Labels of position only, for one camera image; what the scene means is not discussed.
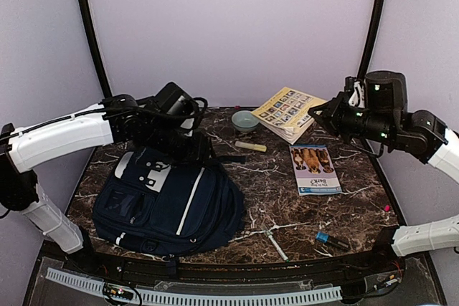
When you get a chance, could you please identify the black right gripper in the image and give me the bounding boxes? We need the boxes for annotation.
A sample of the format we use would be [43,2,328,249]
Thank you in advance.
[309,90,396,145]

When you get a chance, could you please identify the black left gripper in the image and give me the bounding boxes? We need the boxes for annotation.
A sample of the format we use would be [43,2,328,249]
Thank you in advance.
[144,120,218,168]

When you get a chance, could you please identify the yellow paperback book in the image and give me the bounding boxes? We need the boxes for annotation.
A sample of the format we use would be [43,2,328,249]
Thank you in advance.
[251,87,326,145]

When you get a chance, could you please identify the dog cover picture book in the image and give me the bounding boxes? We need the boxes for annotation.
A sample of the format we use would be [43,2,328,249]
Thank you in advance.
[289,145,342,196]

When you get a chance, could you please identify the navy blue student backpack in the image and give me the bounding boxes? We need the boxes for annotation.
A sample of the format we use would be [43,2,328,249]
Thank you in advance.
[93,148,245,257]

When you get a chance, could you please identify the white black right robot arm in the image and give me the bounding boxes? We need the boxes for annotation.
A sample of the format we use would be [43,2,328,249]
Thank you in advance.
[308,92,458,273]

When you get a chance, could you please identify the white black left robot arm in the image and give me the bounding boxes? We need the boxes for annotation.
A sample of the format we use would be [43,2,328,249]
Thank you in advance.
[1,91,210,274]

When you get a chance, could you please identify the pale yellow highlighter marker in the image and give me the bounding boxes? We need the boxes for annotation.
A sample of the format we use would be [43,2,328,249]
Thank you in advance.
[235,141,267,153]

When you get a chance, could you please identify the light green ceramic bowl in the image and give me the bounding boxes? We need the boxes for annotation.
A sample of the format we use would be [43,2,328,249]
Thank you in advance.
[231,110,260,133]

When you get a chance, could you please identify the white pen with green tip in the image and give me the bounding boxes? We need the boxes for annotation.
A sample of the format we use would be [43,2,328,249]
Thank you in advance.
[263,223,288,262]

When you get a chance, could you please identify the black marker with blue cap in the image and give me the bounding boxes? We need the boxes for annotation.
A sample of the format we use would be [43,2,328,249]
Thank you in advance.
[316,231,351,252]

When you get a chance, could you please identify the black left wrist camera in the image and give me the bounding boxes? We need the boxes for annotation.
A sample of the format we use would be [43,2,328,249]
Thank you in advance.
[154,82,194,115]

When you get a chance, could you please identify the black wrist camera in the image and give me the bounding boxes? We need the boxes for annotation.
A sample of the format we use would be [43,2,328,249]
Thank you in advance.
[364,70,407,113]
[154,82,194,115]

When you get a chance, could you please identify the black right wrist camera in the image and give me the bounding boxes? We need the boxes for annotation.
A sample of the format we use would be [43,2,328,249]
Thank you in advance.
[364,70,407,113]

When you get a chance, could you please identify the black front rail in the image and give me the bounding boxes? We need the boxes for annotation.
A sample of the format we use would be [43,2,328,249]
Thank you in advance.
[35,237,431,285]

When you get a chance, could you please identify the black right frame post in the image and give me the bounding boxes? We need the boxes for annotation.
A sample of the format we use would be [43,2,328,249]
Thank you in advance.
[354,0,391,80]

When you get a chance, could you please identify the black frame post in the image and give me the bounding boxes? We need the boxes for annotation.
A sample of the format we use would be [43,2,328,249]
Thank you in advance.
[78,0,113,97]
[354,0,391,80]

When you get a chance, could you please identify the white slotted cable duct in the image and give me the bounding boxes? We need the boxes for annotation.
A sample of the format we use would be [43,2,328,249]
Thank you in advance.
[45,268,343,305]

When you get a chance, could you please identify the black left frame post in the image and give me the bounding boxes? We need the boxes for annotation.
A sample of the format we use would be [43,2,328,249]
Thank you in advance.
[78,0,113,97]

